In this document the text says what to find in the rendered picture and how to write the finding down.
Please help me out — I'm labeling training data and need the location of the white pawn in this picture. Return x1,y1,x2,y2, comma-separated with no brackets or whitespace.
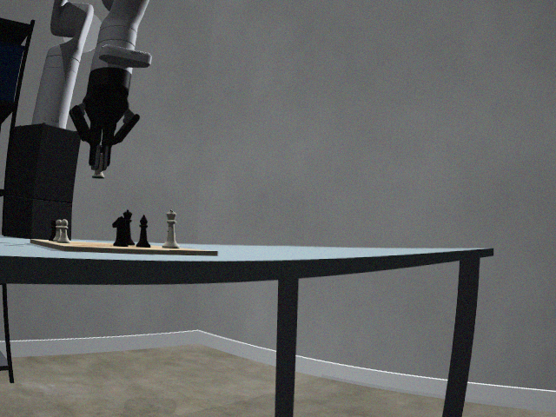
58,220,70,243
53,220,62,242

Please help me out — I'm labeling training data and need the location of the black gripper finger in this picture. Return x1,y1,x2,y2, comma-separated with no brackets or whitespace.
69,100,106,170
101,103,140,171

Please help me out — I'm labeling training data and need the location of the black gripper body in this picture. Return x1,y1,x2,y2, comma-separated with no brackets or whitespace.
83,67,131,127

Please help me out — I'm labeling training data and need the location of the brown and cream chessboard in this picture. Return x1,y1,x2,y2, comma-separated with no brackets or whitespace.
30,239,218,255

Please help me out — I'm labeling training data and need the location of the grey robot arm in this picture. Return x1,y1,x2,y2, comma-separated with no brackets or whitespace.
32,0,152,129

